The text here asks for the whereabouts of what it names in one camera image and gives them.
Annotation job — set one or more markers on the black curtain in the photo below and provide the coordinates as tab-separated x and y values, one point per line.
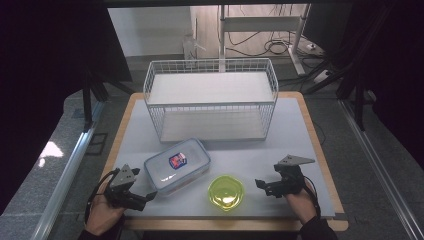
396	66
40	66

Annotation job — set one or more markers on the pale grey table mat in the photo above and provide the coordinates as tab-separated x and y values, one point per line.
293	140

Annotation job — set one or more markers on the aluminium rail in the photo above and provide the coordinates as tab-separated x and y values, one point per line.
66	173
376	166

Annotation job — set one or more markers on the black square floor frame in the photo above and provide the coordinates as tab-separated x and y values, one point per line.
96	144

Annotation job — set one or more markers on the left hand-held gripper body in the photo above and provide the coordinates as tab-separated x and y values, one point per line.
124	180

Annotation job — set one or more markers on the person's left hand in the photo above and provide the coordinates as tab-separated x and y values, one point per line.
101	215

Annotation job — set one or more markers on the white metal desk frame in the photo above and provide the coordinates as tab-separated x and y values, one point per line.
260	24

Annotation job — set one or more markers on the clear plastic bottle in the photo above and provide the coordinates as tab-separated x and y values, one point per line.
190	46

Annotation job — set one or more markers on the white power strip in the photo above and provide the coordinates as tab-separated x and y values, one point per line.
322	76

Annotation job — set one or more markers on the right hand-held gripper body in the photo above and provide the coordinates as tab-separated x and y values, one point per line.
291	181

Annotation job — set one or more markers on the clear rectangular container with label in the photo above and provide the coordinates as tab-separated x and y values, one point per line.
160	174

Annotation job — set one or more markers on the black metal frame post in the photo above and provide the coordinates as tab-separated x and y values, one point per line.
87	106
359	106

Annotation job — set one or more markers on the person's right hand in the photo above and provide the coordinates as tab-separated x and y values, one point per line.
303	206

